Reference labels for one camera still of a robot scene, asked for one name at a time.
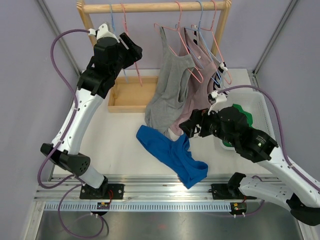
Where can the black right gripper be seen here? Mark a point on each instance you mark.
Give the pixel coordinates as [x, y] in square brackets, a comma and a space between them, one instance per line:
[196, 117]

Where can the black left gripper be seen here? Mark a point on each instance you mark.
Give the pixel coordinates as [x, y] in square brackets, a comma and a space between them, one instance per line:
[133, 54]

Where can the pink wire hanger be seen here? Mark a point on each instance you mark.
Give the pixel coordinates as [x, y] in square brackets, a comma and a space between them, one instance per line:
[135, 64]

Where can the blue tank top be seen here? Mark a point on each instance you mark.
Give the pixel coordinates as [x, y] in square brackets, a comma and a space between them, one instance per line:
[174, 154]

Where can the light blue wire hanger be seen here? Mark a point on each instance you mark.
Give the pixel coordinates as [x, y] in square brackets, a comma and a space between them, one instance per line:
[115, 33]

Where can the green tank top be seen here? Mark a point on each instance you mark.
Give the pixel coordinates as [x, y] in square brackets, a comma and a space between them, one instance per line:
[249, 119]

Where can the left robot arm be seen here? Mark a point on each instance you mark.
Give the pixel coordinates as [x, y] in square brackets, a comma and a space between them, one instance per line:
[64, 150]

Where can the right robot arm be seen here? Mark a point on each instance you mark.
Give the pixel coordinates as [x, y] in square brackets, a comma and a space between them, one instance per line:
[301, 193]

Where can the mauve tank top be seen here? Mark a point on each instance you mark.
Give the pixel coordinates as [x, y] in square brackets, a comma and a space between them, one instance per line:
[197, 96]

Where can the grey tank top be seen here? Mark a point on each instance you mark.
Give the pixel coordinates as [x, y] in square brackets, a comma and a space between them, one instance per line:
[171, 90]

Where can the pink hanger under grey top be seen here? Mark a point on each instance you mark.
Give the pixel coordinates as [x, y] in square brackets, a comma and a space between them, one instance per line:
[178, 30]

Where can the pink hanger under striped top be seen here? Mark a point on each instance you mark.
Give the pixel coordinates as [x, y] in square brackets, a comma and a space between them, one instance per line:
[220, 50]

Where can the black white striped top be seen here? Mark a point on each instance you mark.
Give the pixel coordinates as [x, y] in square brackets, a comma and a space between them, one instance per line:
[222, 75]

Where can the blue hanger under mauve top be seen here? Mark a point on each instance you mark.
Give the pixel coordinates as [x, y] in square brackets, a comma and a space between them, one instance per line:
[210, 29]

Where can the wooden clothes rack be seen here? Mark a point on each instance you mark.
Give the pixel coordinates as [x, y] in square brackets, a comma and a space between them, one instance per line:
[134, 95]

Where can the white plastic basket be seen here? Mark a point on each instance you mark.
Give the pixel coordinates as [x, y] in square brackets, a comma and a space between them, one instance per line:
[253, 105]

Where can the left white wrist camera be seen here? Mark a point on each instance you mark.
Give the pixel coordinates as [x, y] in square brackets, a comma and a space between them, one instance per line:
[102, 32]

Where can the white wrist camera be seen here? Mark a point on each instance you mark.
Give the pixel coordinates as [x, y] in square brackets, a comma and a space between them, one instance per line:
[102, 32]
[216, 101]

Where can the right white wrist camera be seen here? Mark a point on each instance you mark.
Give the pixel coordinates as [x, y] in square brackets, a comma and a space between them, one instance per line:
[216, 101]

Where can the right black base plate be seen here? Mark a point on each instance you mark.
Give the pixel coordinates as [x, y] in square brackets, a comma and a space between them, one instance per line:
[221, 191]

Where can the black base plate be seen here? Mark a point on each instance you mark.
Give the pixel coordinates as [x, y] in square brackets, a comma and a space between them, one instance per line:
[114, 191]
[221, 191]

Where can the white slotted cable duct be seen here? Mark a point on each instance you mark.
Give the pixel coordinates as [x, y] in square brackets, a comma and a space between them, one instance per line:
[140, 206]

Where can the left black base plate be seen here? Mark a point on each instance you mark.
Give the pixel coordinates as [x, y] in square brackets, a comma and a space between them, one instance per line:
[114, 191]

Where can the aluminium mounting rail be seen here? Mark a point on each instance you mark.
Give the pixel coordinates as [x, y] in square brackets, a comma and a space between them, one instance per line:
[154, 188]

